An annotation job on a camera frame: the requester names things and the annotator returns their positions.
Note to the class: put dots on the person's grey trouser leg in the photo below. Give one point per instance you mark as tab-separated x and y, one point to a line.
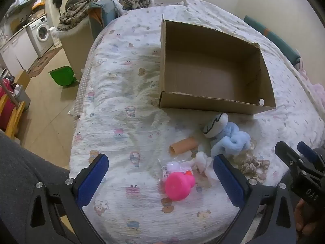
25	165

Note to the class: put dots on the teal pillow with fur trim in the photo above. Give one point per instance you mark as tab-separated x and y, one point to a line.
108	14

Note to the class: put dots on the beige armchair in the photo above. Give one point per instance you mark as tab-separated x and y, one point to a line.
76	48

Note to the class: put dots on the white kitchen cabinet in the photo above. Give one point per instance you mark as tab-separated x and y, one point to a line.
15	52

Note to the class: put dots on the pink fluffy cloth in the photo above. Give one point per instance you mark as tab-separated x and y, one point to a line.
314	87

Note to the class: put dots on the grey bucket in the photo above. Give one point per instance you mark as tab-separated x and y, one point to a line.
21	97

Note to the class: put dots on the pink plastic toy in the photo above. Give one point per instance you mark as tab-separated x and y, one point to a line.
179	186

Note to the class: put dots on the patterned floor rug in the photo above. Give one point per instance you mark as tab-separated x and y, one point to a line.
43	61

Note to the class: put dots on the white washing machine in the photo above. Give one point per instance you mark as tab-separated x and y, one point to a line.
41	31

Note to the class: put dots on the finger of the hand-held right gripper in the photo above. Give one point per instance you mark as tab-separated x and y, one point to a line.
308	153
288	156

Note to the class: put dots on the red suitcase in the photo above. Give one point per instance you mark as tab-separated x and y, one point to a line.
5	100

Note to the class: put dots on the clear plastic packet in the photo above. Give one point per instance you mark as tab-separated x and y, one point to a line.
172	169

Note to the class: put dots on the small brown cardboard box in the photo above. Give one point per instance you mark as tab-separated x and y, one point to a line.
22	79

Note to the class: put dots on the yellow wooden rack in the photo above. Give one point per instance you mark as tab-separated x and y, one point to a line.
12	118

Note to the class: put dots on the green plastic bin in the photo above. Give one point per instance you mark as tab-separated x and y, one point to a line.
62	76

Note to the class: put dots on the patterned knit blanket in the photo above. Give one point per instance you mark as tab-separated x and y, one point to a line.
101	3

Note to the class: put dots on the printed white bed sheet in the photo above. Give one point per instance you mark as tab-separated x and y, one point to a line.
121	122

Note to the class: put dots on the white crumpled cloth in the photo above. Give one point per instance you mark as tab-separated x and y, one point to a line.
203	162

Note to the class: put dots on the orange cardboard tube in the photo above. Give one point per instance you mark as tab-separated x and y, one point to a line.
184	145

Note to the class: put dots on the teal cushion with orange stripe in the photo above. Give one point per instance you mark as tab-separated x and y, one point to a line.
273	39

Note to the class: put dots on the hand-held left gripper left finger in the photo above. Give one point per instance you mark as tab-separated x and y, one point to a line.
92	180

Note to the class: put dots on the person's right hand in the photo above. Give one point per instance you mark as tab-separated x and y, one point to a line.
303	217

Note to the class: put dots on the light blue fluffy sock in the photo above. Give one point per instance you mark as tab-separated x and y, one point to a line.
229	142

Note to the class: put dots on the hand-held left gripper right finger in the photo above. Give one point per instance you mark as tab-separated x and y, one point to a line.
228	180

